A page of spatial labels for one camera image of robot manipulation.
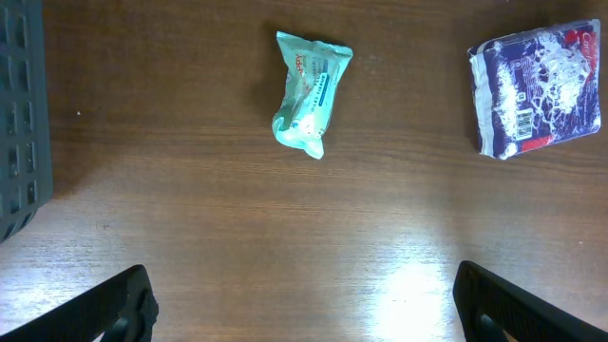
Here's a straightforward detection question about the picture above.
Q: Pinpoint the red purple snack bag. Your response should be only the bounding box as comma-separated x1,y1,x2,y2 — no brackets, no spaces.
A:
467,19,601,160

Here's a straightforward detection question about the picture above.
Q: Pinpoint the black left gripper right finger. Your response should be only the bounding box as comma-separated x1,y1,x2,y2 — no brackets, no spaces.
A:
452,260,607,342

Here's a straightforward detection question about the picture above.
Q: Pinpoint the mint green wipes pack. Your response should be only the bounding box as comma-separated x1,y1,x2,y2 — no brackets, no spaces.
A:
272,31,353,160

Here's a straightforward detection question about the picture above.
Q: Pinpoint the grey plastic mesh basket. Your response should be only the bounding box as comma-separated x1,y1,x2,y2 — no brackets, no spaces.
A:
1,0,53,241

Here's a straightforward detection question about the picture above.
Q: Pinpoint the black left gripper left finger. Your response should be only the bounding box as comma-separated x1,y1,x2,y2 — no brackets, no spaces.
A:
1,264,159,342

